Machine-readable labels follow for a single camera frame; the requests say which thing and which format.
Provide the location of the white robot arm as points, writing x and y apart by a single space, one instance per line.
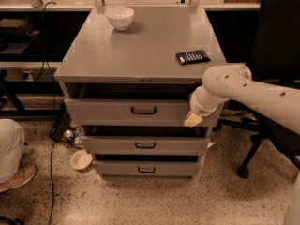
222 83

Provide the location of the grey drawer cabinet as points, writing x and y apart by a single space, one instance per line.
141 58

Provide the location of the person's leg beige trousers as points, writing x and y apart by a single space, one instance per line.
11 148

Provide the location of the tan shoe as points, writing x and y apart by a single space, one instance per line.
22 176

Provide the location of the black office chair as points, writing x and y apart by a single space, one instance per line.
267 40

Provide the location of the wall power outlet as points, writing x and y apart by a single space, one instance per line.
28 76

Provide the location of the white ceramic bowl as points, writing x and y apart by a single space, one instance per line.
120 18

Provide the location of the grey drawer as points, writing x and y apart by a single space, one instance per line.
145 140
146 165
130 108

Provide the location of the plastic water bottle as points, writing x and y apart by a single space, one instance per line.
77 136

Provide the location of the grey middle drawer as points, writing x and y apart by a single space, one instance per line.
145 140

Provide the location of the beige bowl on floor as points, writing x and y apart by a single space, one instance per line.
80 160

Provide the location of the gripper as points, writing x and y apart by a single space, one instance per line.
197 104

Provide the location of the grey bottom drawer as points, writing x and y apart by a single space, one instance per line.
146 165

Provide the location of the grey top drawer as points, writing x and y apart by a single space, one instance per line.
130 108

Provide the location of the soda can on floor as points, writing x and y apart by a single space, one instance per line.
69 136

